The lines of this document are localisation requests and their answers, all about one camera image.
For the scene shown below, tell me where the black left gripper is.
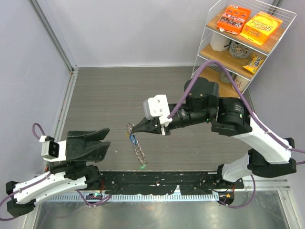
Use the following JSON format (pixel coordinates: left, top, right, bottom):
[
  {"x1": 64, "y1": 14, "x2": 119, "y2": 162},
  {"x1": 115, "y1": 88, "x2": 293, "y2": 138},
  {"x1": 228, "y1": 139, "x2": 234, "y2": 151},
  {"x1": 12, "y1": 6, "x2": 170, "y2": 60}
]
[{"x1": 67, "y1": 128, "x2": 112, "y2": 167}]

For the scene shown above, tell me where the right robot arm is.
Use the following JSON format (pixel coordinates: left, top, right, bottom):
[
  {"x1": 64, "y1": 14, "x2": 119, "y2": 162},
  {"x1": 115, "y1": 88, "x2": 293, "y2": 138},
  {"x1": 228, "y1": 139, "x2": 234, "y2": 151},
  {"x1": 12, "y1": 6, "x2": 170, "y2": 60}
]
[{"x1": 132, "y1": 77, "x2": 297, "y2": 188}]

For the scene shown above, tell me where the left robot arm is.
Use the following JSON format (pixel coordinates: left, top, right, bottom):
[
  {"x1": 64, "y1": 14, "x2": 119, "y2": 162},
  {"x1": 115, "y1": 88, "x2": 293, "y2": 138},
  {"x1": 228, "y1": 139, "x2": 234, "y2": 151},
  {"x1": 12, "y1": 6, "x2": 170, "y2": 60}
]
[{"x1": 6, "y1": 128, "x2": 111, "y2": 217}]

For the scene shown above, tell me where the grey-green mug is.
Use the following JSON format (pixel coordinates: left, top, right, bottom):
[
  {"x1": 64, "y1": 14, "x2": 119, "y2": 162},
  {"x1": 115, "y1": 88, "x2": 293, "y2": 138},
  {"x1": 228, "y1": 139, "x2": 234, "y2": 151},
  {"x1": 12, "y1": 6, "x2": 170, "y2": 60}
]
[{"x1": 219, "y1": 71, "x2": 236, "y2": 84}]

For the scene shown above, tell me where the white mug red writing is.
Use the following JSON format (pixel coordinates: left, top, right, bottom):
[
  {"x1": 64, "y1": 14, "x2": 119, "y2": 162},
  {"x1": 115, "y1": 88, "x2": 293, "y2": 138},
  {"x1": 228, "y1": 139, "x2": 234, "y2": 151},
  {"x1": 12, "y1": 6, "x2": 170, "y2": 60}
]
[{"x1": 234, "y1": 75, "x2": 250, "y2": 92}]

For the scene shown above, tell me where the white paper roll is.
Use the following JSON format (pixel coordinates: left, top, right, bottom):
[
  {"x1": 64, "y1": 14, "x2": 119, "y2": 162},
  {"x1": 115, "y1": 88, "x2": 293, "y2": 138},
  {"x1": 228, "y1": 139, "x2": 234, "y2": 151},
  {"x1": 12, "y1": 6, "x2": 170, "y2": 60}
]
[{"x1": 210, "y1": 32, "x2": 231, "y2": 52}]

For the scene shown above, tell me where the grey cartoon mug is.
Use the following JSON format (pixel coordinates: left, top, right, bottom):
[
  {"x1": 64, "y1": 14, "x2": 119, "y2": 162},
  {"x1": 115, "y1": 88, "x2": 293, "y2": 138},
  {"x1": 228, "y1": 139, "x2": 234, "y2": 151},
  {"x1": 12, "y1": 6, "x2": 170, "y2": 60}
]
[{"x1": 229, "y1": 41, "x2": 252, "y2": 59}]

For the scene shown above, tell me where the yellow candy packet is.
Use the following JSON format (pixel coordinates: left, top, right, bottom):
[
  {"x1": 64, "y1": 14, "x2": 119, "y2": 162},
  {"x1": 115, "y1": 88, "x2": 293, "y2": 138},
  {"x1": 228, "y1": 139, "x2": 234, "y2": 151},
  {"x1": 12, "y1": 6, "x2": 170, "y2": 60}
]
[{"x1": 243, "y1": 54, "x2": 264, "y2": 74}]

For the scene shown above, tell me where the orange snack box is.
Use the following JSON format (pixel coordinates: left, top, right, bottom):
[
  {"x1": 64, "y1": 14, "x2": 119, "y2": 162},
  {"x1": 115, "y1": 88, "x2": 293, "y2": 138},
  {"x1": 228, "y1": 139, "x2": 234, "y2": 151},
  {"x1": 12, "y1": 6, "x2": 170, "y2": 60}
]
[{"x1": 216, "y1": 4, "x2": 251, "y2": 35}]

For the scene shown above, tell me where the yellow snack bag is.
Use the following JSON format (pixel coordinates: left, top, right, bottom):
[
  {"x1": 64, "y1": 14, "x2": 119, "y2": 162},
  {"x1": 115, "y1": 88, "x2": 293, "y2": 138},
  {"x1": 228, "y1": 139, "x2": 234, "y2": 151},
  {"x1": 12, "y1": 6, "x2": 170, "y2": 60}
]
[{"x1": 239, "y1": 11, "x2": 283, "y2": 46}]

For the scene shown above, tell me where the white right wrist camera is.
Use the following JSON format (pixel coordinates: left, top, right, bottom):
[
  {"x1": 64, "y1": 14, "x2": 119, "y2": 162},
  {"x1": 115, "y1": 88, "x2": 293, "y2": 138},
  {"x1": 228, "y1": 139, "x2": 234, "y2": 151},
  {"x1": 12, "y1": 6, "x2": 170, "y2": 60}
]
[{"x1": 143, "y1": 94, "x2": 173, "y2": 127}]

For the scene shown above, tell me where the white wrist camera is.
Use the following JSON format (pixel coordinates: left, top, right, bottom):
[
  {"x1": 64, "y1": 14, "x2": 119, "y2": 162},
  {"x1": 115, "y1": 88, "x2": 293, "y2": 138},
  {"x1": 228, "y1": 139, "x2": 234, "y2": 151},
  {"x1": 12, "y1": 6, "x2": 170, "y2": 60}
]
[
  {"x1": 143, "y1": 94, "x2": 173, "y2": 127},
  {"x1": 39, "y1": 135, "x2": 66, "y2": 163}
]

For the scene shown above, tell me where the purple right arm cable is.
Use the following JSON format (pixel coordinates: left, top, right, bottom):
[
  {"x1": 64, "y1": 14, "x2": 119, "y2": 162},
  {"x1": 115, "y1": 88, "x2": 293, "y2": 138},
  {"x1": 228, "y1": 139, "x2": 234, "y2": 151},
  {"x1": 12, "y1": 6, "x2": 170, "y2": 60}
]
[{"x1": 168, "y1": 60, "x2": 305, "y2": 165}]

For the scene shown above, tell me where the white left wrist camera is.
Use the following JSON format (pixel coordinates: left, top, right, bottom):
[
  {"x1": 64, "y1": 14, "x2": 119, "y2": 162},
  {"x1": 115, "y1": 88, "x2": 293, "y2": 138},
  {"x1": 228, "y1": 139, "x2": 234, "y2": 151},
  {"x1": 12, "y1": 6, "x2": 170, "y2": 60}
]
[{"x1": 39, "y1": 135, "x2": 66, "y2": 163}]

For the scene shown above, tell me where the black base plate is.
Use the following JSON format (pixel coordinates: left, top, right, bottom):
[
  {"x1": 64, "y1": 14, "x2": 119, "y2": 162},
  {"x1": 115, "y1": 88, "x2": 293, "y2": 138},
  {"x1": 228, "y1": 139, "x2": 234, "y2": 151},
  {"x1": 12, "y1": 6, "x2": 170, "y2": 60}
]
[{"x1": 97, "y1": 171, "x2": 244, "y2": 196}]

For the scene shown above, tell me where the white slotted cable duct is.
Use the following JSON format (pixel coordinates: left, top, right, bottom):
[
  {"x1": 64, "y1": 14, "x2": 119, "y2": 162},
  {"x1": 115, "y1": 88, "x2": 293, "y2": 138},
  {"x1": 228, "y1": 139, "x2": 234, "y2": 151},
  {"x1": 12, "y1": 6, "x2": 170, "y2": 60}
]
[{"x1": 47, "y1": 192, "x2": 219, "y2": 202}]

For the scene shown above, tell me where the white wire shelf rack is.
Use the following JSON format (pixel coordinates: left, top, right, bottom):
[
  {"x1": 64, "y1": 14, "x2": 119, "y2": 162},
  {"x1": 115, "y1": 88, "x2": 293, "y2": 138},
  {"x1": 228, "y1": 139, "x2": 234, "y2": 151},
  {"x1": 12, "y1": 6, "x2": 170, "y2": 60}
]
[{"x1": 192, "y1": 0, "x2": 296, "y2": 92}]

